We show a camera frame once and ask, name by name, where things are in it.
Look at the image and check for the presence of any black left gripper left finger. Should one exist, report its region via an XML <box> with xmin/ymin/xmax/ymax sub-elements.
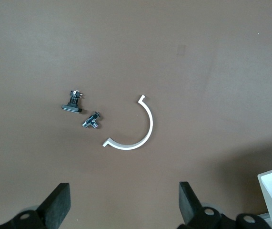
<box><xmin>0</xmin><ymin>183</ymin><xmax>71</xmax><ymax>229</ymax></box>

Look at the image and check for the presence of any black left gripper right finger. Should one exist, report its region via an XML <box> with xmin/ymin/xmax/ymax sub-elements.
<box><xmin>179</xmin><ymin>181</ymin><xmax>224</xmax><ymax>229</ymax></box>

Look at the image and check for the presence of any small chrome valve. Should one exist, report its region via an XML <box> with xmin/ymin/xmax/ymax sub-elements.
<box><xmin>82</xmin><ymin>111</ymin><xmax>102</xmax><ymax>129</ymax></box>

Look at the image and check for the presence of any white half ring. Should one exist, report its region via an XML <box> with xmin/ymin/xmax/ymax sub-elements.
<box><xmin>102</xmin><ymin>94</ymin><xmax>154</xmax><ymax>151</ymax></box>

